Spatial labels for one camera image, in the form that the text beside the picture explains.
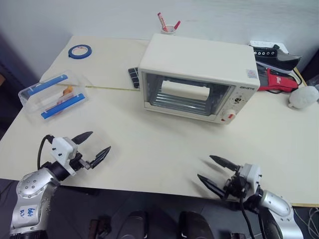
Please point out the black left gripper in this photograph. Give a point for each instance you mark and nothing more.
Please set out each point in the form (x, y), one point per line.
(77, 161)

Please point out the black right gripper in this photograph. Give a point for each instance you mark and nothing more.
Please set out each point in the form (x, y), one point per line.
(233, 186)

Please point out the cream white toaster oven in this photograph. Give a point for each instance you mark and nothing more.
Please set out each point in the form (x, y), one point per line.
(197, 57)

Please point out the clear box with blue clips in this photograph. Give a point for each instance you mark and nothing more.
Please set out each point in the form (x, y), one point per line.
(37, 107)

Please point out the black ribbed pad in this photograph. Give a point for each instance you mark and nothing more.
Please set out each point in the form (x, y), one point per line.
(134, 77)

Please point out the blue tape roll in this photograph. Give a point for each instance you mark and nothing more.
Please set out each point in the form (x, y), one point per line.
(72, 52)

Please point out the red cloth with white print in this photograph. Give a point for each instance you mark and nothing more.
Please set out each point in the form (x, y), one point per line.
(276, 82)

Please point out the white plush toy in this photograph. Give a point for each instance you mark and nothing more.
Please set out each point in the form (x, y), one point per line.
(304, 97)

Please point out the black sneaker with white eyelets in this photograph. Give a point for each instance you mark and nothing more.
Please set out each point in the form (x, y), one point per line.
(279, 61)

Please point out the white cup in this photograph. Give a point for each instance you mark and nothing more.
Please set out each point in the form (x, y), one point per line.
(167, 31)

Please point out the red white toothbrush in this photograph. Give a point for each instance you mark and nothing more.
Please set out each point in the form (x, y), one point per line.
(162, 20)

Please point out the red marker pen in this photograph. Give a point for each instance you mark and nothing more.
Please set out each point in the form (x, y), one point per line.
(177, 25)

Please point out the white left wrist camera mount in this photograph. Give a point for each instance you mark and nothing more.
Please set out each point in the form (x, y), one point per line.
(61, 149)

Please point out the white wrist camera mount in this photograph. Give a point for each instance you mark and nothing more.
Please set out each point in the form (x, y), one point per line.
(250, 174)
(61, 149)

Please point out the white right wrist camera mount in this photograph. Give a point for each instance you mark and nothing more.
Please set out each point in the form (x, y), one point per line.
(250, 174)

